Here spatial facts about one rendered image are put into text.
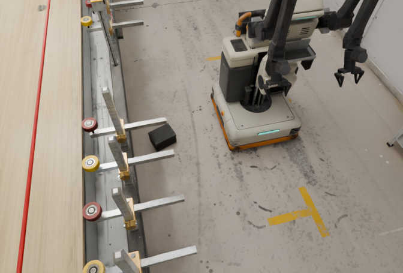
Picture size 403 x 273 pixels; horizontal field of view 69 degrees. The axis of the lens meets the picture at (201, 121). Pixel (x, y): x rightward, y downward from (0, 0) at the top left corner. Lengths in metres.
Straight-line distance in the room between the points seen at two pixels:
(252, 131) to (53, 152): 1.45
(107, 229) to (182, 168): 0.99
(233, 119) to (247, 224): 0.82
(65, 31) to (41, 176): 1.16
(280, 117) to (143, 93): 1.37
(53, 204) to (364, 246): 2.04
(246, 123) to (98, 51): 1.35
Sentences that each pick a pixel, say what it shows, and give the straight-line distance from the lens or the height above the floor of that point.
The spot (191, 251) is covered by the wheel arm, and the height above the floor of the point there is 0.83.
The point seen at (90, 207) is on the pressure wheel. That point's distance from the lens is 1.44.
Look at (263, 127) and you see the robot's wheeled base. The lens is 2.42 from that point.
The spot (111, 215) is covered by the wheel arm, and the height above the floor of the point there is 0.82.
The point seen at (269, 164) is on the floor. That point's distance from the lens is 2.57.
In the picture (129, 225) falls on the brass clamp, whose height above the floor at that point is 0.83.
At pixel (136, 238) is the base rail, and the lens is 1.56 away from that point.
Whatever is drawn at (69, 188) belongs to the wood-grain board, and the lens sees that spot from 1.52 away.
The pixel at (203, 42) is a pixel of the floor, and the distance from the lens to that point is 3.59.
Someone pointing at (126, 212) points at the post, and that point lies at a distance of 1.37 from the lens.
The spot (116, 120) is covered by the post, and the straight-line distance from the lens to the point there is 1.60.
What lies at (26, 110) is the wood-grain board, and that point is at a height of 0.90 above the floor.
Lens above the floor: 2.17
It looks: 52 degrees down
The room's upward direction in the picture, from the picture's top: 1 degrees clockwise
